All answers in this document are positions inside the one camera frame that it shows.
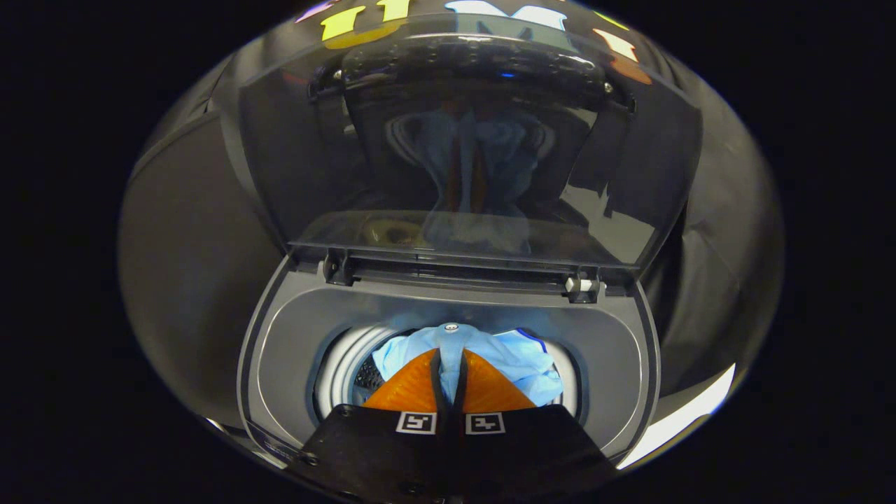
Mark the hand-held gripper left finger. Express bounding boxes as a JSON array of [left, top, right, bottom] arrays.
[[290, 348, 449, 502]]

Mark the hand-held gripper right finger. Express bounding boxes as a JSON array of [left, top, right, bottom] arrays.
[[451, 348, 620, 502]]

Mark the light blue polo shirt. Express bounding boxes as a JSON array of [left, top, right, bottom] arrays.
[[372, 323, 564, 407]]

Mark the dark glass washing machine lid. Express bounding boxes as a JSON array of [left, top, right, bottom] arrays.
[[220, 31, 704, 270]]

